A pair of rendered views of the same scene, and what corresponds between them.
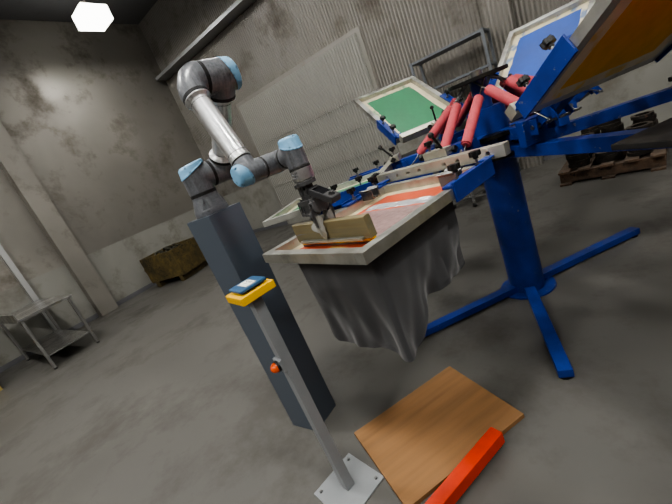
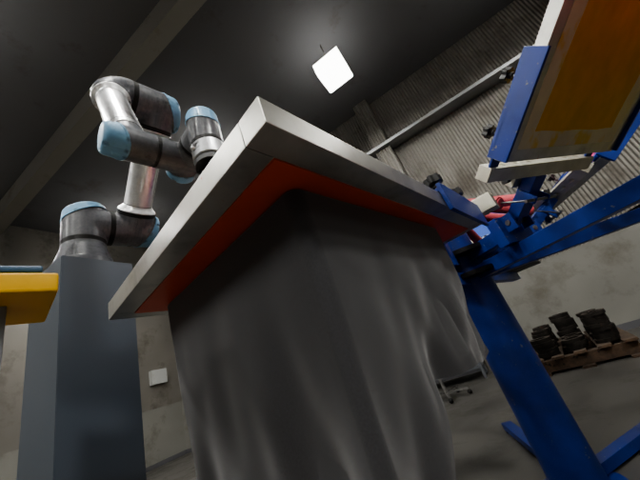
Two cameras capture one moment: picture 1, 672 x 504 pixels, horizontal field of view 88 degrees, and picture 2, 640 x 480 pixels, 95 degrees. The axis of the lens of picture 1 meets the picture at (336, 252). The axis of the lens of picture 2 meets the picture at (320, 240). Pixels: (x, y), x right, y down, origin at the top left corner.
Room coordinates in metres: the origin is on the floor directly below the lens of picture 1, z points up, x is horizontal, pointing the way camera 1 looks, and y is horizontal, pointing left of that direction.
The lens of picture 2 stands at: (0.69, -0.01, 0.73)
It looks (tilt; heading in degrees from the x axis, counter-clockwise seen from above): 23 degrees up; 344
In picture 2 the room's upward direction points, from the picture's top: 19 degrees counter-clockwise
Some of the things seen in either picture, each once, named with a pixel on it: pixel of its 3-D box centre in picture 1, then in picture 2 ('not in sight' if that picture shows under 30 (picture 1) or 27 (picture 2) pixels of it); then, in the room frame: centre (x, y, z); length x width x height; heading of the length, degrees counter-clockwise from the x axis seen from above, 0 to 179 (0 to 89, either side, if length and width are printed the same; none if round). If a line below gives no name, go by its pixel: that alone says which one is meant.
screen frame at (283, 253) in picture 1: (377, 212); (325, 257); (1.36, -0.21, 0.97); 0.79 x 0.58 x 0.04; 126
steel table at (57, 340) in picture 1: (44, 328); not in sight; (5.01, 4.32, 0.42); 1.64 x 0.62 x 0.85; 50
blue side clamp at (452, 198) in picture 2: (469, 179); (458, 210); (1.28, -0.57, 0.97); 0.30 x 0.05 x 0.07; 126
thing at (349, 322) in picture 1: (349, 302); (245, 390); (1.19, 0.02, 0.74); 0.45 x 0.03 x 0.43; 36
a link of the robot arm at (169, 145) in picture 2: (275, 162); (180, 159); (1.30, 0.08, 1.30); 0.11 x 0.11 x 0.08; 36
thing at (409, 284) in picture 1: (429, 271); (429, 323); (1.16, -0.29, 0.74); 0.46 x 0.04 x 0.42; 126
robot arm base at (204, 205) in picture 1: (208, 202); (84, 257); (1.61, 0.44, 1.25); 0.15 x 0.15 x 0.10
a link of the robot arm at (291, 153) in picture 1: (293, 153); (204, 133); (1.23, 0.01, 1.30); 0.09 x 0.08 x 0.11; 36
